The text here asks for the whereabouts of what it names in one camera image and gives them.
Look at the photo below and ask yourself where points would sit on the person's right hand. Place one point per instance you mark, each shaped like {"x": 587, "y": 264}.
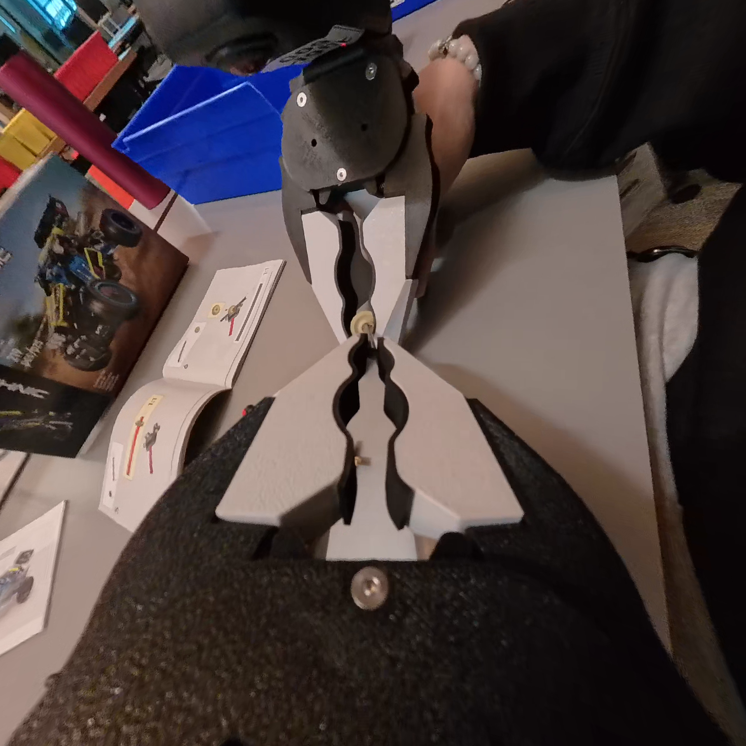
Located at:
{"x": 454, "y": 116}

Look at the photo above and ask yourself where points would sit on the closed lego instruction booklet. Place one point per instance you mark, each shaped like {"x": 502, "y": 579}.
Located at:
{"x": 29, "y": 583}

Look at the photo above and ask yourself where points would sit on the person's dark clothing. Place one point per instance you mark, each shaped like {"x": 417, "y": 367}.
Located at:
{"x": 717, "y": 408}

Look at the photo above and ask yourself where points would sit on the open lego instruction booklet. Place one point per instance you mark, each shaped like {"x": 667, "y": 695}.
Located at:
{"x": 227, "y": 326}

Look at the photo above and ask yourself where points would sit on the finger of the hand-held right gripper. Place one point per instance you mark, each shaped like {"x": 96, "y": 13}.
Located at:
{"x": 390, "y": 250}
{"x": 323, "y": 262}

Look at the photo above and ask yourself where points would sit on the person's right forearm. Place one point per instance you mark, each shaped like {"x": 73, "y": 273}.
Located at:
{"x": 583, "y": 76}

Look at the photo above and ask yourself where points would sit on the lego set box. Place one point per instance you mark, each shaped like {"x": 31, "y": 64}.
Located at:
{"x": 70, "y": 280}

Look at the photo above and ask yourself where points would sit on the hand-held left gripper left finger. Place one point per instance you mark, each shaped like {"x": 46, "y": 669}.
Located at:
{"x": 285, "y": 460}

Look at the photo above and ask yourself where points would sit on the maroon rolled mat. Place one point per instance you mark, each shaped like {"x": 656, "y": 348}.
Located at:
{"x": 70, "y": 116}

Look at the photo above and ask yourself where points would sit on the yellow storage box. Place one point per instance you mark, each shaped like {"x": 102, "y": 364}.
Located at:
{"x": 26, "y": 137}

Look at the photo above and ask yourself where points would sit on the blue plastic bin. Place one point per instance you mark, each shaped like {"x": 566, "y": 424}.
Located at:
{"x": 210, "y": 140}
{"x": 414, "y": 9}

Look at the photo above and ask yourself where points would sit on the red storage box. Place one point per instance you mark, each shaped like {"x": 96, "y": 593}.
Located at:
{"x": 87, "y": 64}

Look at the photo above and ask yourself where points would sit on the white cloth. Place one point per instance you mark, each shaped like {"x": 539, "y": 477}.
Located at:
{"x": 664, "y": 309}

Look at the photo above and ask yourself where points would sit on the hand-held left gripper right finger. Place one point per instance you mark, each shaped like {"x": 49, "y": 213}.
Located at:
{"x": 460, "y": 466}

